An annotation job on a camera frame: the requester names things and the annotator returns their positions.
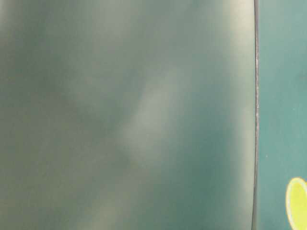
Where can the yellow plastic cup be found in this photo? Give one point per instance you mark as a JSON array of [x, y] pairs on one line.
[[296, 203]]

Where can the dark blurred foreground panel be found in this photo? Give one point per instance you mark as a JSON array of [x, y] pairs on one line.
[[127, 114]]

